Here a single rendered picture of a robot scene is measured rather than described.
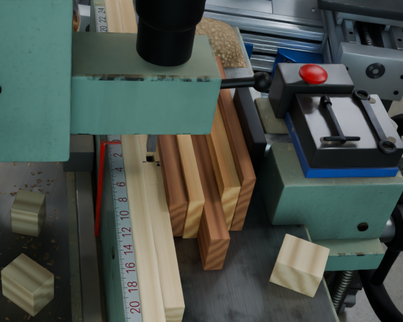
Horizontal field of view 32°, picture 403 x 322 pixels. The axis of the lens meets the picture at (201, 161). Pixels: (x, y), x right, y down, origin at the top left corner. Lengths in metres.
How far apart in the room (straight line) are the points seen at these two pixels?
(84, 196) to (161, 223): 0.21
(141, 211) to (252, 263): 0.13
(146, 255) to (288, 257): 0.14
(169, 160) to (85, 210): 0.17
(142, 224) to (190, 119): 0.11
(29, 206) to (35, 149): 0.20
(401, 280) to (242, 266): 1.31
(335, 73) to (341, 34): 0.56
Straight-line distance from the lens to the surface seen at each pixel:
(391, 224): 0.91
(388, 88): 1.34
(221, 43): 0.95
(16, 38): 0.56
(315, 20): 1.43
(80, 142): 0.88
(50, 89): 0.59
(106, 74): 0.63
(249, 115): 0.73
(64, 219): 0.86
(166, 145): 0.74
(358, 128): 0.75
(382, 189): 0.76
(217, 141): 0.73
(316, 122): 0.73
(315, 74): 0.76
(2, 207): 0.88
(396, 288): 1.97
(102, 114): 0.65
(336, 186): 0.74
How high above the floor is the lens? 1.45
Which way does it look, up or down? 43 degrees down
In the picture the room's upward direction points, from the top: 12 degrees clockwise
